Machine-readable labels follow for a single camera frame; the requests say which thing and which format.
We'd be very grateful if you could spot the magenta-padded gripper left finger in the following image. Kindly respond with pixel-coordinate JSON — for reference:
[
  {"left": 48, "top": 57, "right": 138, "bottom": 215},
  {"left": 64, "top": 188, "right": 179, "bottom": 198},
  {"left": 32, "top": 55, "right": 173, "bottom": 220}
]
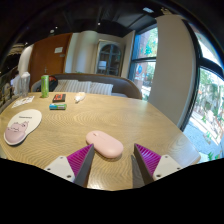
[{"left": 43, "top": 143, "right": 96, "bottom": 189}]

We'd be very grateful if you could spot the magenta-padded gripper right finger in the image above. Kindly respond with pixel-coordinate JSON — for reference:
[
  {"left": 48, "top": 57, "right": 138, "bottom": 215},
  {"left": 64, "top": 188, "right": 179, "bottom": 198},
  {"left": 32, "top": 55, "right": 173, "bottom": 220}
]
[{"left": 130, "top": 143, "right": 184, "bottom": 189}]

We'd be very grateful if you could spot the pink computer mouse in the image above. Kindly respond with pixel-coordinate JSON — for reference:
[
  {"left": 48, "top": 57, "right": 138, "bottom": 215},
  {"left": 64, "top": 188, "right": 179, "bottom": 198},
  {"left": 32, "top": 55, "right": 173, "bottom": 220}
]
[{"left": 85, "top": 130, "right": 125, "bottom": 159}]

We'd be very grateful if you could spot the white hippo print mouse pad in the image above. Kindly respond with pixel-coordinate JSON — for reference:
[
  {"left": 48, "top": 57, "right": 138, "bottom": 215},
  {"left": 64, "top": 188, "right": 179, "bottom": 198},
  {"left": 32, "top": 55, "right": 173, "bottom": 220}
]
[{"left": 3, "top": 108, "right": 43, "bottom": 147}]

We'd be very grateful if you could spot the green and blue small pack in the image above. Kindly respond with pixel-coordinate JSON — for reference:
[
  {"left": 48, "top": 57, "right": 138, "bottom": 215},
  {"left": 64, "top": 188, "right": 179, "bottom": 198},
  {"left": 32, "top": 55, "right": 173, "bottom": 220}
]
[{"left": 49, "top": 103, "right": 68, "bottom": 111}]

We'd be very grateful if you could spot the clear plastic wrapped tube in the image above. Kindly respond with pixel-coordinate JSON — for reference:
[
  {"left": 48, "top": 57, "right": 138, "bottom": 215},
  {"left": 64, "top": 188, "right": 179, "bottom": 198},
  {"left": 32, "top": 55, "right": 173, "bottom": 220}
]
[{"left": 74, "top": 91, "right": 87, "bottom": 104}]

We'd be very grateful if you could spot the black and red box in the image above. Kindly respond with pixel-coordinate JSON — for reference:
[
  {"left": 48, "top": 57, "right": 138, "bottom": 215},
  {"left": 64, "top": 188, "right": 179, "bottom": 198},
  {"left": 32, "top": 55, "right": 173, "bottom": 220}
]
[{"left": 52, "top": 93, "right": 67, "bottom": 103}]

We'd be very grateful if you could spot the striped sofa cushion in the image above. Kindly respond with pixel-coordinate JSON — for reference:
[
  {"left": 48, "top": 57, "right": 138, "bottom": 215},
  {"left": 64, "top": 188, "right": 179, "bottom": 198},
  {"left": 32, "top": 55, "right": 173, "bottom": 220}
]
[
  {"left": 53, "top": 79, "right": 70, "bottom": 93},
  {"left": 65, "top": 79, "right": 93, "bottom": 94},
  {"left": 89, "top": 81, "right": 114, "bottom": 96}
]

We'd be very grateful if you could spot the wide black framed window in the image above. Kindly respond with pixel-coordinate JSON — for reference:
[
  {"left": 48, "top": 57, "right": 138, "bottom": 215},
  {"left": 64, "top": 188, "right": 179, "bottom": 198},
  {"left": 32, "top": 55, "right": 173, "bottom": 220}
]
[{"left": 179, "top": 19, "right": 224, "bottom": 164}]

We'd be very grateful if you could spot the brown curved sofa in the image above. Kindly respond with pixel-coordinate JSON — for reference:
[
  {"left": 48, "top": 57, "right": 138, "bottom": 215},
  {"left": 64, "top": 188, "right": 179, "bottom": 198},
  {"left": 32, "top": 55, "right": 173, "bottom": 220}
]
[{"left": 30, "top": 73, "right": 143, "bottom": 100}]

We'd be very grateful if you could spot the white printed paper sheet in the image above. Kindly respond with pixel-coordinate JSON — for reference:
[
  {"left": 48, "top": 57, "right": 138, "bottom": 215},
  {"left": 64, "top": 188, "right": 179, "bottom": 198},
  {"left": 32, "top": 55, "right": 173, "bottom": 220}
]
[{"left": 11, "top": 95, "right": 36, "bottom": 109}]

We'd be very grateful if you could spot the black and orange backpack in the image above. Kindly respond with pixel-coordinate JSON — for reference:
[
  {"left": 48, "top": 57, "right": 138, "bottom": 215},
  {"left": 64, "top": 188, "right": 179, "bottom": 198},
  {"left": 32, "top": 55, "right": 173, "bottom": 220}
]
[{"left": 35, "top": 75, "right": 59, "bottom": 93}]

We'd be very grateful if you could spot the green drink can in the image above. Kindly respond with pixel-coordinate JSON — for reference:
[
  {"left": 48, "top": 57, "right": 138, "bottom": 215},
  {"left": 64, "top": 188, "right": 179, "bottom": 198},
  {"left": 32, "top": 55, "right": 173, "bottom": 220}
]
[{"left": 40, "top": 74, "right": 50, "bottom": 99}]

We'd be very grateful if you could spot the clear shaker bottle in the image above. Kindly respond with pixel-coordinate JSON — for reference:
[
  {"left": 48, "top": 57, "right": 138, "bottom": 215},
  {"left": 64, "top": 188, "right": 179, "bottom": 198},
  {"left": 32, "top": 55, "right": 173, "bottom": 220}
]
[{"left": 19, "top": 71, "right": 32, "bottom": 98}]

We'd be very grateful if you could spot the tall black framed window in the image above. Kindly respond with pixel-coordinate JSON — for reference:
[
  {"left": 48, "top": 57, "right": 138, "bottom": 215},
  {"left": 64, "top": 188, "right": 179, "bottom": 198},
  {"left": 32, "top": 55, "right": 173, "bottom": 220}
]
[{"left": 128, "top": 25, "right": 159, "bottom": 102}]

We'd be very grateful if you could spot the person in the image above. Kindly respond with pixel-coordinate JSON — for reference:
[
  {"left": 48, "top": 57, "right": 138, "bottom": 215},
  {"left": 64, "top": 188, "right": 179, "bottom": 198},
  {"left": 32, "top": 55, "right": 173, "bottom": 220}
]
[{"left": 9, "top": 69, "right": 22, "bottom": 96}]

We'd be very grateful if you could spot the brown wooden door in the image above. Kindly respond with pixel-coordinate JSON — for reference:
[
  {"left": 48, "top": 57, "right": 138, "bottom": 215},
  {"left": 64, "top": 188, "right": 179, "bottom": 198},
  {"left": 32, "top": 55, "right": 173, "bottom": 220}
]
[{"left": 29, "top": 32, "right": 73, "bottom": 89}]

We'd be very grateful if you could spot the arched glass door cabinet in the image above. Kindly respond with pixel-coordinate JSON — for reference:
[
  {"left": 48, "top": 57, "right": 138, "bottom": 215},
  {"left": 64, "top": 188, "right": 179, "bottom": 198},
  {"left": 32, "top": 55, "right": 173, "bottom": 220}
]
[{"left": 95, "top": 39, "right": 125, "bottom": 78}]

